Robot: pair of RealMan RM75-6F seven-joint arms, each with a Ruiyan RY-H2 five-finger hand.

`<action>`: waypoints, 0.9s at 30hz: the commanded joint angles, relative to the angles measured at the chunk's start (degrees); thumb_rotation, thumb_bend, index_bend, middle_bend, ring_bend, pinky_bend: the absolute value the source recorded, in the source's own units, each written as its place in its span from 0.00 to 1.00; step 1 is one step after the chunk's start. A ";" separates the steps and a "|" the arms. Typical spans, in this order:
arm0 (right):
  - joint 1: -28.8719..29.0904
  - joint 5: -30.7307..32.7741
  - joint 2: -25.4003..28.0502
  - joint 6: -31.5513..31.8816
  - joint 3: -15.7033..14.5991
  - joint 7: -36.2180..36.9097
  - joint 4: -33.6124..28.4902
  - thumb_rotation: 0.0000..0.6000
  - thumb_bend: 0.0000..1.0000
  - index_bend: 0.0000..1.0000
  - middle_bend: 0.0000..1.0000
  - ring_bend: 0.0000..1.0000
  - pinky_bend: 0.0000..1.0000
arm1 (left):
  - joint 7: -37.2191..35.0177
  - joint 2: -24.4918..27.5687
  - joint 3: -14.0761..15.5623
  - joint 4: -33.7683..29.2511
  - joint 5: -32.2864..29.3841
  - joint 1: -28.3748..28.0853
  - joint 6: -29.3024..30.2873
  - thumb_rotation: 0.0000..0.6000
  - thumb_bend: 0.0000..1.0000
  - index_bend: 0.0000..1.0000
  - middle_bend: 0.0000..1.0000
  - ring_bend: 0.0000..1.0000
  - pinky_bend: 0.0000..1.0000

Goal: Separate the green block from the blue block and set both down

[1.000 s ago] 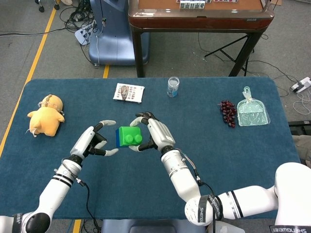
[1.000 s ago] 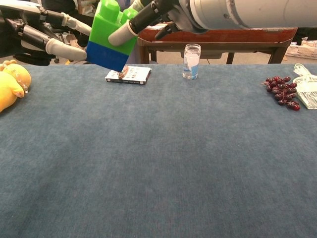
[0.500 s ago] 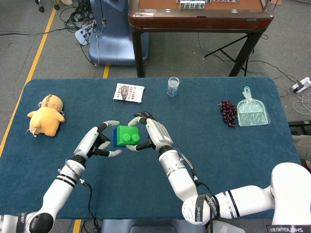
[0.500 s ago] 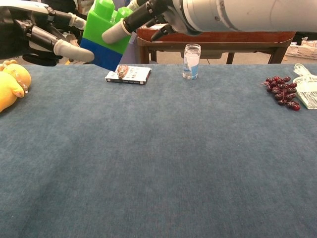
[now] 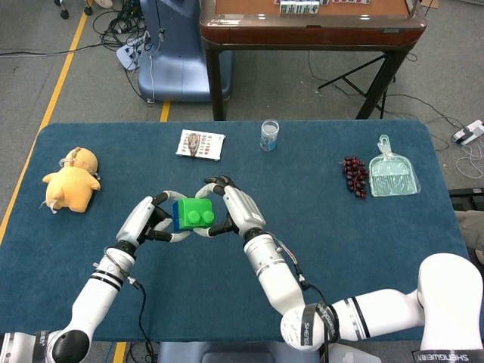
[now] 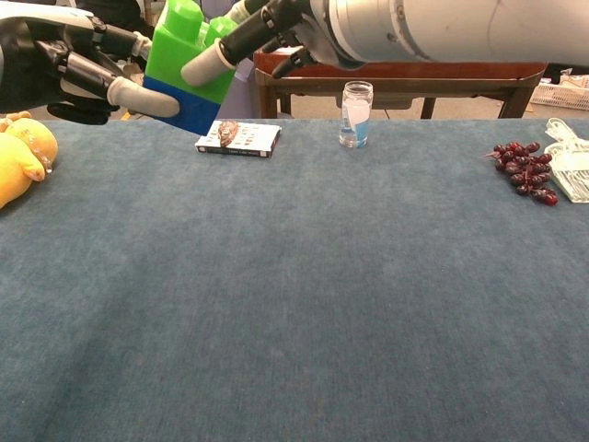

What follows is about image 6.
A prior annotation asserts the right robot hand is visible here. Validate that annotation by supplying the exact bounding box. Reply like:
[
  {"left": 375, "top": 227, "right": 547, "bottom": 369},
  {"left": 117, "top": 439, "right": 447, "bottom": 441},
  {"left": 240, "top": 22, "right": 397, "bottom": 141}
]
[{"left": 179, "top": 0, "right": 342, "bottom": 87}]

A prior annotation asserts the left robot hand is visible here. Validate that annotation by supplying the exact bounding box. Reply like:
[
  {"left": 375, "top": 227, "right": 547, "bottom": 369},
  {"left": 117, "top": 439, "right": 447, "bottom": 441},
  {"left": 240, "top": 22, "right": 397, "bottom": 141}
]
[{"left": 0, "top": 12, "right": 181, "bottom": 126}]

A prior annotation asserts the green toy brick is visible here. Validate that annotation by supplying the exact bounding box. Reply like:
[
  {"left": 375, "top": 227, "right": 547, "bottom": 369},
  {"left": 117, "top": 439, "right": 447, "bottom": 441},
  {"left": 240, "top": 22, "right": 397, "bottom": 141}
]
[{"left": 143, "top": 0, "right": 241, "bottom": 110}]

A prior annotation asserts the blue building block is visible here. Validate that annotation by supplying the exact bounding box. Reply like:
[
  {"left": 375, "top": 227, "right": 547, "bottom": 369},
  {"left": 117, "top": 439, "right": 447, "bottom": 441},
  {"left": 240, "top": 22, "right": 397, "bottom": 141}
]
[{"left": 141, "top": 75, "right": 223, "bottom": 137}]

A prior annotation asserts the yellow plush toy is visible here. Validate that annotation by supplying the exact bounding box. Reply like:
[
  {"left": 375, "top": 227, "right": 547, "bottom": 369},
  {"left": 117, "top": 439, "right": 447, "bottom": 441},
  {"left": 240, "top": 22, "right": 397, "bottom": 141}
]
[{"left": 0, "top": 110, "right": 60, "bottom": 210}]

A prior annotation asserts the clear plastic jar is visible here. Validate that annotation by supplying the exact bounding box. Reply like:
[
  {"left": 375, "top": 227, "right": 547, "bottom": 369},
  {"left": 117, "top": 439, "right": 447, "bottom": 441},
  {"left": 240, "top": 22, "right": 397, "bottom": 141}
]
[{"left": 339, "top": 80, "right": 375, "bottom": 150}]

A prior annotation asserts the brown mahjong table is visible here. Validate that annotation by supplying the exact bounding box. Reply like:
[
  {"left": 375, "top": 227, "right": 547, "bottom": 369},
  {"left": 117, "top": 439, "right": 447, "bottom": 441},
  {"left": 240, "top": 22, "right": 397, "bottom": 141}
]
[{"left": 253, "top": 48, "right": 549, "bottom": 121}]

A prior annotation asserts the blue table cloth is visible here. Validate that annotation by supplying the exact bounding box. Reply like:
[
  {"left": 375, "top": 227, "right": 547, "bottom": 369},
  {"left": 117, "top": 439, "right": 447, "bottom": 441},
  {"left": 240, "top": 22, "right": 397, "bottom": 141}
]
[{"left": 0, "top": 116, "right": 589, "bottom": 442}]

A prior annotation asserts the red grape bunch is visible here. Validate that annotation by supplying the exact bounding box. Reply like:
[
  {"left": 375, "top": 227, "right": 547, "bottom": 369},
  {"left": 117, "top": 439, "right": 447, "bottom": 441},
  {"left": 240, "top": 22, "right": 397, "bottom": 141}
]
[{"left": 481, "top": 141, "right": 560, "bottom": 207}]

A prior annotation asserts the white plastic basket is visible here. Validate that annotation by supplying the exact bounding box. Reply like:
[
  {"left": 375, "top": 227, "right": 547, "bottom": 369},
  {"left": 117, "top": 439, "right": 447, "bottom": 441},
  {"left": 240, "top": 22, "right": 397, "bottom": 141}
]
[{"left": 528, "top": 72, "right": 589, "bottom": 112}]

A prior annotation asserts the light green dustpan set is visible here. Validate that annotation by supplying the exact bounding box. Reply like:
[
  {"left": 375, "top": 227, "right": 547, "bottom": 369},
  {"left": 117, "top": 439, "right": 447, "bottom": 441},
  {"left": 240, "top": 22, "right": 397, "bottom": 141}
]
[{"left": 543, "top": 117, "right": 589, "bottom": 204}]

